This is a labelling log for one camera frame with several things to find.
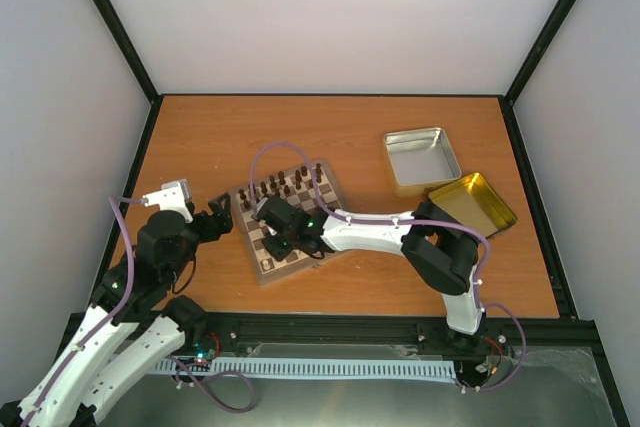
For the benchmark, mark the dark chess pieces rows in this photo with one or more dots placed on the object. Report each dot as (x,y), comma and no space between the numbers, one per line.
(294,185)

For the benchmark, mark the blue cable duct strip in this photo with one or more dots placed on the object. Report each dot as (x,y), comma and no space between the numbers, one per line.
(332,369)

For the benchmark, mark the open silver tin box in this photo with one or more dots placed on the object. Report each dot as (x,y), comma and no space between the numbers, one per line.
(420,160)

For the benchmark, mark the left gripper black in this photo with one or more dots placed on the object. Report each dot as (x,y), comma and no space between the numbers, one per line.
(224,217)

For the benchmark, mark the black frame post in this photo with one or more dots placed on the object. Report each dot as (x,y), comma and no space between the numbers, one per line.
(543,41)
(124,43)

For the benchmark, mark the wooden chess board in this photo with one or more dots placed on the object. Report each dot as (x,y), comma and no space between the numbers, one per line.
(253,233)

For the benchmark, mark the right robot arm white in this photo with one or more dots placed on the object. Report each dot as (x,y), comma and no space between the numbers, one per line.
(446,255)

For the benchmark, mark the black frame post left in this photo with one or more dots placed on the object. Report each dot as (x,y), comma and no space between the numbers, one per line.
(124,43)

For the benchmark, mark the black frame post right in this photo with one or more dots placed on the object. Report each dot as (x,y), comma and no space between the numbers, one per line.
(543,41)

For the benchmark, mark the gold tin lid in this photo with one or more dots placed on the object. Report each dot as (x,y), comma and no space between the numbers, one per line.
(472,201)

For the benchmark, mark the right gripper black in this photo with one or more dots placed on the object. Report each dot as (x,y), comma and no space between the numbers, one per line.
(277,252)

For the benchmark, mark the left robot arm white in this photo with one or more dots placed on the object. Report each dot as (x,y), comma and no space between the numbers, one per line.
(101,362)

